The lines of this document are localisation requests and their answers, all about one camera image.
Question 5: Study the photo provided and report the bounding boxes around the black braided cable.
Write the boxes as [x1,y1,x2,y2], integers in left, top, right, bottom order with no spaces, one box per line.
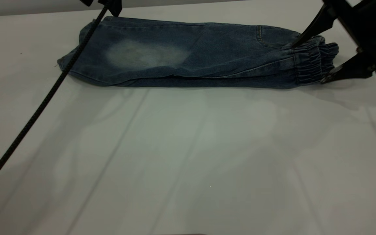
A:
[0,5,110,198]

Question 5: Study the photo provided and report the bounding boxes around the blue denim pants with print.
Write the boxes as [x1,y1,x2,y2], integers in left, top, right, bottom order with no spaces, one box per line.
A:
[57,16,339,89]

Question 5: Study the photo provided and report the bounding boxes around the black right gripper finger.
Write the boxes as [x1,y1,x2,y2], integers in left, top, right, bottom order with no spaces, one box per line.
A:
[320,52,376,84]
[292,3,339,49]

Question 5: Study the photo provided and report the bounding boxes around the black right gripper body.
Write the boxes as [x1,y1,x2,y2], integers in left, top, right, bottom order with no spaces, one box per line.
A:
[338,0,376,77]

